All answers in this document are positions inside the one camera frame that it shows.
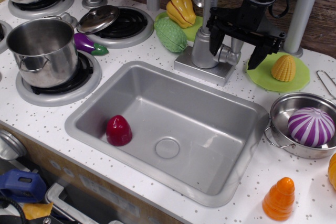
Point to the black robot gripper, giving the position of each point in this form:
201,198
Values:
249,24

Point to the silver faucet lever handle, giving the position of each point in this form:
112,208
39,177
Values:
236,45

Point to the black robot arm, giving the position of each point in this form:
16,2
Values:
249,24

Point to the green plate with corn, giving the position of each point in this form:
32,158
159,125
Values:
262,75

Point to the silver toy faucet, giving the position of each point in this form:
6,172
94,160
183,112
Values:
198,61

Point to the green plate behind faucet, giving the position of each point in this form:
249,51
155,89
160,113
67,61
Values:
190,32

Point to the yellow toy corn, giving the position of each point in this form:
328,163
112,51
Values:
284,69

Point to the yellow toy bell pepper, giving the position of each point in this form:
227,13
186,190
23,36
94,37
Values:
181,12

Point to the green toy bumpy gourd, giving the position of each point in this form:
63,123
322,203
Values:
170,35

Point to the grey toy sink basin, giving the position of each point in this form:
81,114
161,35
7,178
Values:
195,139

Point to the middle stove burner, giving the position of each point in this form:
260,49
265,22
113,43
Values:
132,27

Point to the stove burner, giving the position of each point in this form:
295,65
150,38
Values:
132,27
39,9
84,82

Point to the purple striped toy onion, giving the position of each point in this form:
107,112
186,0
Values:
311,127

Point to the steel pot lid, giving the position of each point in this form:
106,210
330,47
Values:
98,19

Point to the red toy pepper half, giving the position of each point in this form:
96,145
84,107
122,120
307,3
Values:
118,131

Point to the grey stove knob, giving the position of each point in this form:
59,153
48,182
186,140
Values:
90,4

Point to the front left stove burner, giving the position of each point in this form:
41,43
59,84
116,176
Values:
84,82

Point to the orange toy at edge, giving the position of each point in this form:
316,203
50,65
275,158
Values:
332,171

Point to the purple toy eggplant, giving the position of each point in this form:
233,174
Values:
83,43

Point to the orange toy carrot piece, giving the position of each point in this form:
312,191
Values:
278,202

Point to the back left stove burner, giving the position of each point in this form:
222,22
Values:
39,9

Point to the large steel pot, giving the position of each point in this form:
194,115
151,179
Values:
45,51

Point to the silver oven knob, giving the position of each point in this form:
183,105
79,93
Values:
11,147

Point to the blue clamp tool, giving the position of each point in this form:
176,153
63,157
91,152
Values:
22,186

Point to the yellow cloth scrap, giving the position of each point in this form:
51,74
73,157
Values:
37,210

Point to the steel pan with handles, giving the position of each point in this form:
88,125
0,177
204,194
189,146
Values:
277,133

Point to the grey vertical post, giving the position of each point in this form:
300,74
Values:
297,28

